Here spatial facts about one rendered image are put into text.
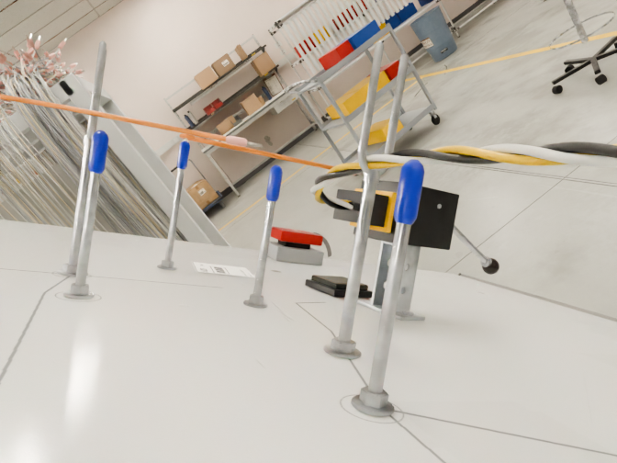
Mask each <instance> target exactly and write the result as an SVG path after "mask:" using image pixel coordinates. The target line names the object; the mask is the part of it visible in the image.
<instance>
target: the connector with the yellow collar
mask: <svg viewBox="0 0 617 463"><path fill-rule="evenodd" d="M362 193H363V192H362V191H353V190H345V189H338V190H337V197H336V198H338V199H343V200H351V201H352V202H349V204H351V205H353V209H348V210H341V209H334V213H333V218H334V219H336V220H345V221H349V222H355V223H357V221H358V215H359V209H360V204H361V198H362ZM388 198H389V197H388V196H384V195H379V194H376V195H375V201H374V206H373V212H372V218H371V223H370V225H372V226H378V227H384V225H385V219H386V214H387V203H388Z"/></svg>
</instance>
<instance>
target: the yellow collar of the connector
mask: <svg viewBox="0 0 617 463"><path fill-rule="evenodd" d="M376 194H379V195H384V196H388V197H389V198H388V203H387V214H386V219H385V225H384V227H378V226H372V225H370V229H369V230H375V231H380V232H390V231H391V225H392V220H393V214H394V208H395V203H396V197H397V193H395V192H387V191H378V190H376Z"/></svg>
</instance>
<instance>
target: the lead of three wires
mask: <svg viewBox="0 0 617 463"><path fill-rule="evenodd" d="M372 155H373V154H372ZM372 155H367V156H366V160H367V162H368V168H369V169H374V168H373V167H372V163H373V160H372ZM362 172H363V170H362V169H361V167H360V165H359V163H358V159H357V160H355V161H353V162H352V163H346V164H338V165H335V166H333V167H332V169H330V170H329V171H328V173H327V174H324V175H319V176H318V177H317V178H316V179H315V181H314V183H315V186H313V187H312V188H311V189H310V192H311V193H312V194H313V195H315V200H316V201H317V202H319V203H320V204H327V205H328V206H330V207H332V208H334V209H341V210H348V209H353V205H351V204H349V202H352V201H351V200H343V199H338V198H334V197H332V196H329V195H326V194H324V192H323V191H322V190H323V188H324V187H325V186H327V185H329V184H331V183H332V182H334V181H336V180H337V179H339V178H341V177H345V176H348V175H355V174H359V173H362Z"/></svg>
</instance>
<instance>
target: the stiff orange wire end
mask: <svg viewBox="0 0 617 463"><path fill-rule="evenodd" d="M179 137H180V138H181V139H185V138H187V139H188V140H189V141H196V142H201V143H205V144H209V145H214V146H218V147H223V148H228V149H232V150H236V151H241V152H249V153H253V154H258V155H262V156H267V157H272V158H275V159H280V160H285V161H289V162H293V163H298V164H306V165H311V166H315V167H319V168H324V169H329V170H330V169H332V167H333V166H332V165H327V164H320V163H315V162H311V161H307V160H302V159H298V158H294V157H289V156H285V155H281V154H276V153H272V152H264V151H260V150H255V149H251V148H247V147H241V146H237V145H232V144H227V143H225V142H221V141H212V140H209V139H204V138H199V137H196V136H194V135H189V134H184V133H182V134H180V135H179Z"/></svg>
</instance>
